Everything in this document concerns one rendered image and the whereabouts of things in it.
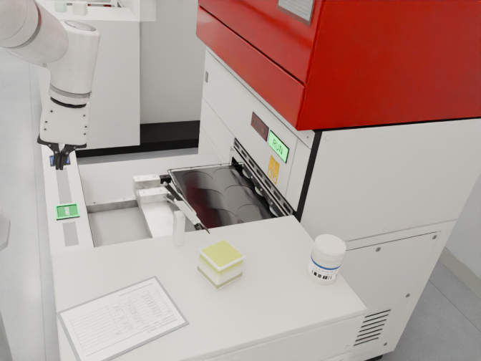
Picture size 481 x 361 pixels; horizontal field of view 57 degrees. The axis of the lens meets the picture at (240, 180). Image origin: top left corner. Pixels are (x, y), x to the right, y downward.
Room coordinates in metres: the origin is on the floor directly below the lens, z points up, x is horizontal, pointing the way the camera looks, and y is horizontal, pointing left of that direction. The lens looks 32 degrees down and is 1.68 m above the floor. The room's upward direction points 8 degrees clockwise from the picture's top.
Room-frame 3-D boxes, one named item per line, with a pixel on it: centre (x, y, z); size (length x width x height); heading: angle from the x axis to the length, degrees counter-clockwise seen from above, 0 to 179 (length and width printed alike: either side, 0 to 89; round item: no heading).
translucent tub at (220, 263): (0.72, 0.02, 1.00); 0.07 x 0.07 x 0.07; 45
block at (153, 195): (1.09, 0.26, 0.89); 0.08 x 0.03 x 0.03; 117
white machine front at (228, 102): (1.36, 0.01, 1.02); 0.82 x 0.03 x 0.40; 27
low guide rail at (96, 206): (1.17, 0.24, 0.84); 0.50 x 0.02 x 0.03; 117
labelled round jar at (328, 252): (0.77, -0.22, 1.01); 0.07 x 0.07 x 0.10
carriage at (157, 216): (1.02, 0.22, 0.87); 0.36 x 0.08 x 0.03; 27
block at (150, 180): (1.16, 0.29, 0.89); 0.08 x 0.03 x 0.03; 117
